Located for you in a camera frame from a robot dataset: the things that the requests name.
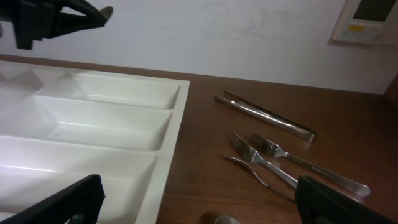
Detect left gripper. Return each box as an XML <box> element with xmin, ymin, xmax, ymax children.
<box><xmin>1</xmin><ymin>0</ymin><xmax>108</xmax><ymax>50</ymax></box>

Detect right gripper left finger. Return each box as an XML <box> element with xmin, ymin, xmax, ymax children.
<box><xmin>1</xmin><ymin>174</ymin><xmax>105</xmax><ymax>224</ymax></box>

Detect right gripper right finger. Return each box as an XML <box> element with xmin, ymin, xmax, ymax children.
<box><xmin>295</xmin><ymin>176</ymin><xmax>397</xmax><ymax>224</ymax></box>

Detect long steel tongs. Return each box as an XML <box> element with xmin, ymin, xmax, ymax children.
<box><xmin>214</xmin><ymin>91</ymin><xmax>317</xmax><ymax>144</ymax></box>

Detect thin small steel fork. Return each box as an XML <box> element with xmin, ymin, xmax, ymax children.
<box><xmin>222</xmin><ymin>156</ymin><xmax>295</xmax><ymax>204</ymax></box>

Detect white plastic cutlery tray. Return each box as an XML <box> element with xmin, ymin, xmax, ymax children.
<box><xmin>1</xmin><ymin>61</ymin><xmax>190</xmax><ymax>224</ymax></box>

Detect large steel spoon upper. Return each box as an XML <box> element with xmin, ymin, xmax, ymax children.
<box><xmin>214</xmin><ymin>215</ymin><xmax>242</xmax><ymax>224</ymax></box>

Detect white wall control panel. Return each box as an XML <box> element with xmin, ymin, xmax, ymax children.
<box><xmin>331</xmin><ymin>0</ymin><xmax>397</xmax><ymax>45</ymax></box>

